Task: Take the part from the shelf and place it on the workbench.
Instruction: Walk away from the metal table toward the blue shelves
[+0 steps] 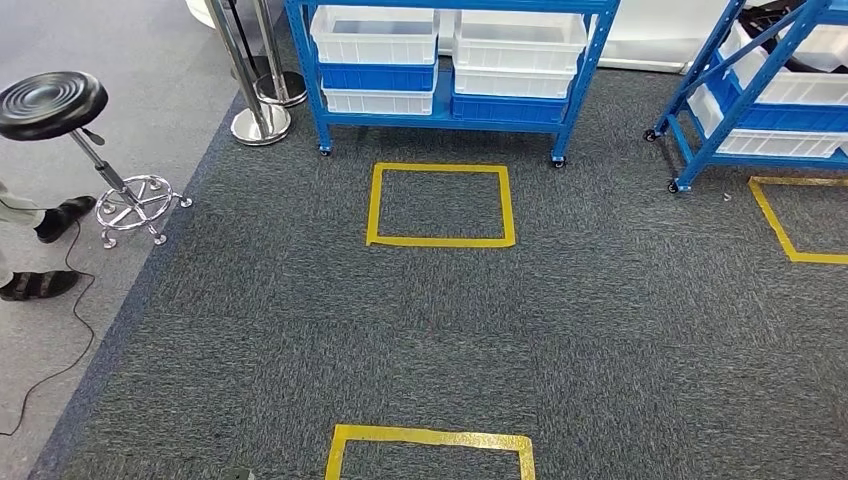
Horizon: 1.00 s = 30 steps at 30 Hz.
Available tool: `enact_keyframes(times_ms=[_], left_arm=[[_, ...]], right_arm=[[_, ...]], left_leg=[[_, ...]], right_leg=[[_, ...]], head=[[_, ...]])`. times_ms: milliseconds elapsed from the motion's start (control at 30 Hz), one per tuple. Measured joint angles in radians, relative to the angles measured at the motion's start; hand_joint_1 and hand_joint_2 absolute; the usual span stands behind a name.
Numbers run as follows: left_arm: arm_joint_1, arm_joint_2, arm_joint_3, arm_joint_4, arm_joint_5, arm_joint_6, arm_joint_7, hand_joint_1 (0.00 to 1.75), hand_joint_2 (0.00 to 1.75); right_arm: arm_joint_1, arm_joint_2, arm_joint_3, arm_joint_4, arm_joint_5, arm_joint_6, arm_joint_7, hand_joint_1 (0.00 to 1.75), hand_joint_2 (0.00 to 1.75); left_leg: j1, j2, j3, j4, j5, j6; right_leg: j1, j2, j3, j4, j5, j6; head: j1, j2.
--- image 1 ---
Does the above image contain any blue metal shelf rack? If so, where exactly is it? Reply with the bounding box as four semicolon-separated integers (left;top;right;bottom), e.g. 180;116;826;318
284;0;622;170

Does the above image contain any chrome stanchion post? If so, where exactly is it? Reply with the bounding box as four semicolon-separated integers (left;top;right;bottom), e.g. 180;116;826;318
250;0;309;109
203;0;293;148

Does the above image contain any person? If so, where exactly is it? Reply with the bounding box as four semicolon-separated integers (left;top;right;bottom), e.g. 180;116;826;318
0;177;99;303

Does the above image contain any black floor cable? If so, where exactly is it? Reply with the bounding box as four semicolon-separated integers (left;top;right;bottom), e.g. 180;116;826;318
0;218;99;439

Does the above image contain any black stanchion strap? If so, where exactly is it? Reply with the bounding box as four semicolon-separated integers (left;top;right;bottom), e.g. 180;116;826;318
227;0;260;77

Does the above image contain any black car part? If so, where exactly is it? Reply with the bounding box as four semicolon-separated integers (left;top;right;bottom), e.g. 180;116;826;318
737;0;848;75

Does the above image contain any chrome stool with black seat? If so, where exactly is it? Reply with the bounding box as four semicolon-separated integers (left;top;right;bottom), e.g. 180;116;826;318
0;70;195;251

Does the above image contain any blue wheeled metal rack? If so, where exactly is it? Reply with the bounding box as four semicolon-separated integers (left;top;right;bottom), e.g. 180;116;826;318
643;0;848;195

